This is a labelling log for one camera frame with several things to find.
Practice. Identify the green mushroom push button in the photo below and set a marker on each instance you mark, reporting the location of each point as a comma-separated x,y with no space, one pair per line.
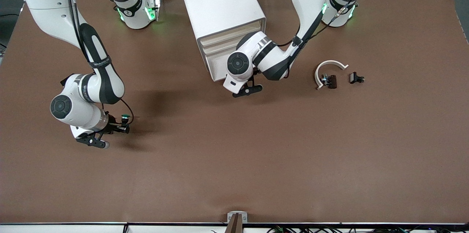
125,117

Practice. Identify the white table edge rail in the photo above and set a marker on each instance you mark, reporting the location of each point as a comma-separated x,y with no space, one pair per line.
73,228

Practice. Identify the grey metal edge bracket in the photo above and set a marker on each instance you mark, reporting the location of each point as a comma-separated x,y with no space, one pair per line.
229,217

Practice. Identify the white drawer beige interior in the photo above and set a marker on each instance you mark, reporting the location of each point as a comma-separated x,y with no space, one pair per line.
220,37
220,71
216,47

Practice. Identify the brown table cover sheet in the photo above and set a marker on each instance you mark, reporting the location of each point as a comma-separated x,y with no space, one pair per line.
234,159

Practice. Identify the small dark brown clamp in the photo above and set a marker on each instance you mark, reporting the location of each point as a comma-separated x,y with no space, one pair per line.
332,81

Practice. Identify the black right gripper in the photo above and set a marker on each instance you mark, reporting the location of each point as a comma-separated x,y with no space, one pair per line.
114,123

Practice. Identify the white drawer cabinet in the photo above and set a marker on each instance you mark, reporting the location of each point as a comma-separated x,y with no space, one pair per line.
216,2

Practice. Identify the brown wooden post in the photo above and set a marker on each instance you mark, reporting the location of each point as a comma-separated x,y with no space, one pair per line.
236,225

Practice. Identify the small black clip part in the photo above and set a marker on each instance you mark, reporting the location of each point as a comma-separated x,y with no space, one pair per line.
354,77

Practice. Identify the white curved plastic bracket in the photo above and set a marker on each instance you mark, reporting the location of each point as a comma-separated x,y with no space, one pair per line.
317,73

